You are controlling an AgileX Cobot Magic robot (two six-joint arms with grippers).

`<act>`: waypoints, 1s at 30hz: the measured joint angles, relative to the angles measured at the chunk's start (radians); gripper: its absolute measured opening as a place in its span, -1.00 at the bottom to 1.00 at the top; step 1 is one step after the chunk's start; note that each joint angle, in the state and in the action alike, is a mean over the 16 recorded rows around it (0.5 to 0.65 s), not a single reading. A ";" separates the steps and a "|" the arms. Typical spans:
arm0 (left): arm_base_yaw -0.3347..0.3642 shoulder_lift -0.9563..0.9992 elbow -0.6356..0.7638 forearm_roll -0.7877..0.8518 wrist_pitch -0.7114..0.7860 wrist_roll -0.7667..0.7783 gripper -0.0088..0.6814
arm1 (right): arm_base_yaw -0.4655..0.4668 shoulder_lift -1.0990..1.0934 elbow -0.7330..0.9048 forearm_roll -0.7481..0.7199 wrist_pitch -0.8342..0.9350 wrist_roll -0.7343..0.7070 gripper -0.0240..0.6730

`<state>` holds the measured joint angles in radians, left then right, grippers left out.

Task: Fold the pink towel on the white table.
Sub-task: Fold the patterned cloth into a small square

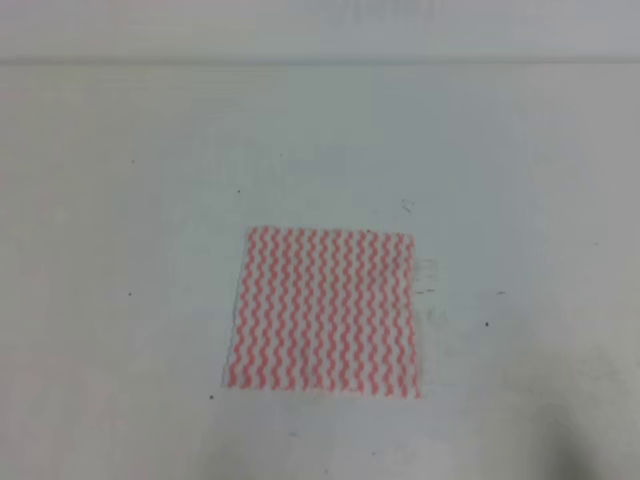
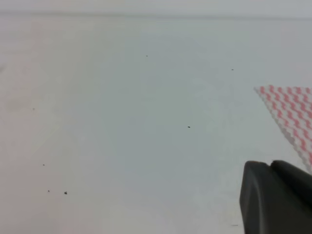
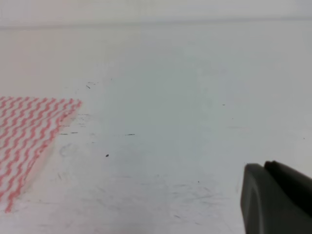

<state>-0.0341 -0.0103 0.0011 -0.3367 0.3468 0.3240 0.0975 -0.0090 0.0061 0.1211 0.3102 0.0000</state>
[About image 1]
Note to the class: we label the pink white wavy striped towel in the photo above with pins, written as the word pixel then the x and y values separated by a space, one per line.
pixel 328 310

